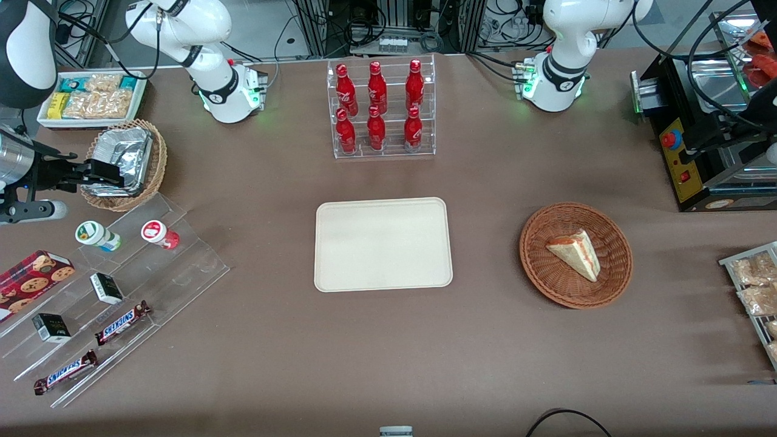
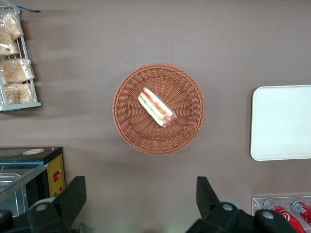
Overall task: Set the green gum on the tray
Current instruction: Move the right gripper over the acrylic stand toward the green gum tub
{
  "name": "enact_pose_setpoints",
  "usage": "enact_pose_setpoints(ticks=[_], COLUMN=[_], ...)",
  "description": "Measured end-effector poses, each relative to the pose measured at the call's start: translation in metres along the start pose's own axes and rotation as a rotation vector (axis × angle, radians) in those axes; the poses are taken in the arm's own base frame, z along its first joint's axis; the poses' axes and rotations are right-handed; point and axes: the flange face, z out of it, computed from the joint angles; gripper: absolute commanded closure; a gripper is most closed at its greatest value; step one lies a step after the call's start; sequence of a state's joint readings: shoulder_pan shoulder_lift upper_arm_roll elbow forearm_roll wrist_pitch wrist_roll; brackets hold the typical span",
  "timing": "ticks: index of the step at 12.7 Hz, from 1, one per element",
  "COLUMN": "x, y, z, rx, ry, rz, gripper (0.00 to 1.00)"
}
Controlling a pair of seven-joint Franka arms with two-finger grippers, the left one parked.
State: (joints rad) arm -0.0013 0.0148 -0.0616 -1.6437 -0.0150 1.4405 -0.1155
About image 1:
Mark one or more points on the clear acrylic stepped stand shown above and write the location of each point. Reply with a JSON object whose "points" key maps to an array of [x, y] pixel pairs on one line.
{"points": [[182, 273]]}

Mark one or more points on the red lid yogurt cup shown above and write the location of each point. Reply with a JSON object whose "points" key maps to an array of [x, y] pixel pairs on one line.
{"points": [[160, 234]]}

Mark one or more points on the small black box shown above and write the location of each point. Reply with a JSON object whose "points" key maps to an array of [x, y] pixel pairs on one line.
{"points": [[107, 288], [51, 328]]}

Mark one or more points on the stacked aluminium foil trays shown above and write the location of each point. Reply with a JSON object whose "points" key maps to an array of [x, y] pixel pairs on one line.
{"points": [[130, 152]]}

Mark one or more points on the large clear nut snack bag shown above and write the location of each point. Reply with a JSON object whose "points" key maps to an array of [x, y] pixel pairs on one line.
{"points": [[100, 105]]}

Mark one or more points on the yellow snack packet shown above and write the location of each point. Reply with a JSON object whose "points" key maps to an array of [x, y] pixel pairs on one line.
{"points": [[57, 104]]}

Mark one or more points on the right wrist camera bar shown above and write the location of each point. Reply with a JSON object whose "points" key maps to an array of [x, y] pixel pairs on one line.
{"points": [[36, 211]]}

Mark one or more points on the white plastic snack bin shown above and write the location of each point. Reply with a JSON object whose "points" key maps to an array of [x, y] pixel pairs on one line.
{"points": [[45, 118]]}

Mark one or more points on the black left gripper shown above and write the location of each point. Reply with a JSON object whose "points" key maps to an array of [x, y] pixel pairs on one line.
{"points": [[733, 130]]}

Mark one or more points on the teal snack packet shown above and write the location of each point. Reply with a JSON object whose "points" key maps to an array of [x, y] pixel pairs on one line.
{"points": [[71, 84], [128, 82]]}

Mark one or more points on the round brown wicker basket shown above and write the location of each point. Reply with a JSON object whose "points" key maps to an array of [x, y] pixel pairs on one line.
{"points": [[546, 273]]}

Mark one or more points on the small clear nut snack bag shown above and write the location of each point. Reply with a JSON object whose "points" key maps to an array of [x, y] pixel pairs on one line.
{"points": [[103, 82]]}

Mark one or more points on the grey device edge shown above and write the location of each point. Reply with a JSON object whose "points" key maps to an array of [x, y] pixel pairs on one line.
{"points": [[396, 431]]}

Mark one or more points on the red cola bottle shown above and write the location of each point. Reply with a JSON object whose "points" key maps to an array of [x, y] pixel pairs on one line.
{"points": [[346, 133], [346, 88], [414, 82], [377, 85], [376, 130], [413, 128]]}

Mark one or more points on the beige plastic tray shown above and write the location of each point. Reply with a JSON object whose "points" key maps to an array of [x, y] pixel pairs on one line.
{"points": [[382, 244]]}

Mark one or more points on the brown snickers bar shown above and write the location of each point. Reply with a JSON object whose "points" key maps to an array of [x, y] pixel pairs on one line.
{"points": [[123, 323], [65, 372]]}

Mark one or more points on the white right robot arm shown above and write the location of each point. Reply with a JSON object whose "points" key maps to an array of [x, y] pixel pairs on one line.
{"points": [[224, 91]]}

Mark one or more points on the red cookie box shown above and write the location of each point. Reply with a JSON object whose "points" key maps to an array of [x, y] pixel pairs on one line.
{"points": [[30, 279]]}

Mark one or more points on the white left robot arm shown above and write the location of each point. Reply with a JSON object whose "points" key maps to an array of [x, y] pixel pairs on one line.
{"points": [[561, 79]]}

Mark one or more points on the green lid yogurt cup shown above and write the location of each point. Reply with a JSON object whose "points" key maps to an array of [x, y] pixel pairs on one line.
{"points": [[97, 237]]}

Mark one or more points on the wrapped triangle sandwich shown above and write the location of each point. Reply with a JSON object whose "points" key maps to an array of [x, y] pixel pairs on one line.
{"points": [[576, 254]]}

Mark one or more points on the white power strip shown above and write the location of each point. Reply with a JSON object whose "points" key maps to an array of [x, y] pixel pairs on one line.
{"points": [[393, 44]]}

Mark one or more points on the light wicker basket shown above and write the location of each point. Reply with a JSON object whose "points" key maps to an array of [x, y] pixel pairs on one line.
{"points": [[156, 164]]}

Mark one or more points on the clear acrylic bottle rack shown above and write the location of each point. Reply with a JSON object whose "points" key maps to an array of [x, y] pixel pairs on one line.
{"points": [[425, 145]]}

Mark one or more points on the black sealing machine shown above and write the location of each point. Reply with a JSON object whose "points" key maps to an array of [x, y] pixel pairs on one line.
{"points": [[686, 176]]}

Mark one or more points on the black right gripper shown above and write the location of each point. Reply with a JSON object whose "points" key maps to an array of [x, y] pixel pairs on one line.
{"points": [[50, 172]]}

